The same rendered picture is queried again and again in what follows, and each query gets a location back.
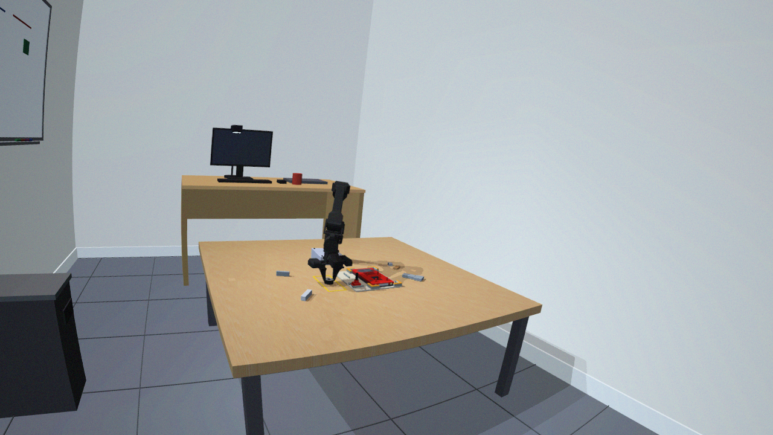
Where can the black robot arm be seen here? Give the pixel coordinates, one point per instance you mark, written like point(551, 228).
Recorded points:
point(335, 226)

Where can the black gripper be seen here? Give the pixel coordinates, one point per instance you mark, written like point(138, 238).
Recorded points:
point(321, 264)

